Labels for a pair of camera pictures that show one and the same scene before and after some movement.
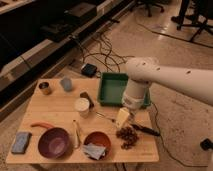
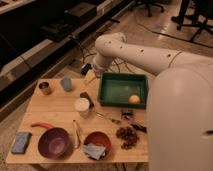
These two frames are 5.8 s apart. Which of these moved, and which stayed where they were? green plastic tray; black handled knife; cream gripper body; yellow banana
Moved: cream gripper body
Stayed: green plastic tray; black handled knife; yellow banana
